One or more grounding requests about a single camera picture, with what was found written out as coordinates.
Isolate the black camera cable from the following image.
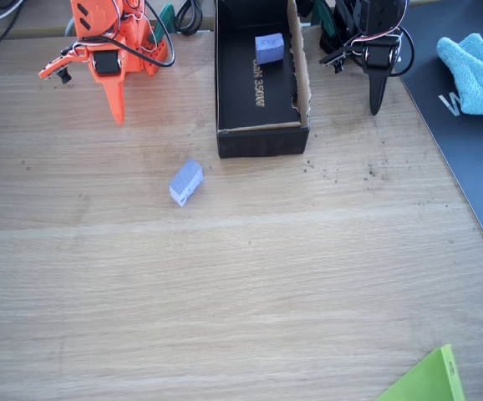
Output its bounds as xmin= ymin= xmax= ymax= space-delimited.
xmin=390 ymin=24 xmax=417 ymax=79
xmin=74 ymin=0 xmax=177 ymax=69

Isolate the dark mouse mat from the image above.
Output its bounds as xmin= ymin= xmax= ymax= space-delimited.
xmin=394 ymin=0 xmax=483 ymax=251

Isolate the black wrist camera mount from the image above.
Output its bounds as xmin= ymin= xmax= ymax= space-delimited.
xmin=318 ymin=40 xmax=364 ymax=75

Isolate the coiled black cable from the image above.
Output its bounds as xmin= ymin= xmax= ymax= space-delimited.
xmin=174 ymin=0 xmax=205 ymax=37

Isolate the green table clamp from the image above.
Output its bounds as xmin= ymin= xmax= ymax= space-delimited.
xmin=147 ymin=3 xmax=176 ymax=45
xmin=311 ymin=0 xmax=338 ymax=39

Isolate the red white black servo wire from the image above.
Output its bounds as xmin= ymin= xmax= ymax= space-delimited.
xmin=114 ymin=0 xmax=159 ymax=31
xmin=341 ymin=27 xmax=405 ymax=58

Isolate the light blue cloth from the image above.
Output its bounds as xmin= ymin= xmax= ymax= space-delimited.
xmin=436 ymin=33 xmax=483 ymax=117

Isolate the orange perforated arm base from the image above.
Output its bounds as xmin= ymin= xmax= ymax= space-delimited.
xmin=140 ymin=35 xmax=170 ymax=77

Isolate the purple foam block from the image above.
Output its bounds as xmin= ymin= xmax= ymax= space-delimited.
xmin=254 ymin=32 xmax=285 ymax=65
xmin=168 ymin=158 xmax=205 ymax=208

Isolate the black cardboard box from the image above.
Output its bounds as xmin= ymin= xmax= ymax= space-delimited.
xmin=214 ymin=0 xmax=312 ymax=159

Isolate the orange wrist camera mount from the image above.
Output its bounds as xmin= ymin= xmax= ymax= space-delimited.
xmin=38 ymin=40 xmax=89 ymax=87

